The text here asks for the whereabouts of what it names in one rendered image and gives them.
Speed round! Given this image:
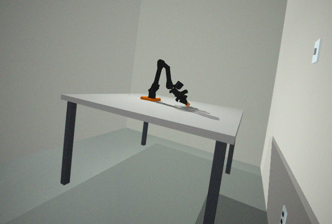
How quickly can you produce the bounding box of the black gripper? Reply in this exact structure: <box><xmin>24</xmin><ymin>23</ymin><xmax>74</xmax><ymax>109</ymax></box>
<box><xmin>175</xmin><ymin>91</ymin><xmax>187</xmax><ymax>105</ymax></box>

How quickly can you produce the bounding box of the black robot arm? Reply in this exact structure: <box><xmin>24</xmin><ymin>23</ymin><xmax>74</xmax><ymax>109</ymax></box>
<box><xmin>148</xmin><ymin>59</ymin><xmax>188</xmax><ymax>99</ymax></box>

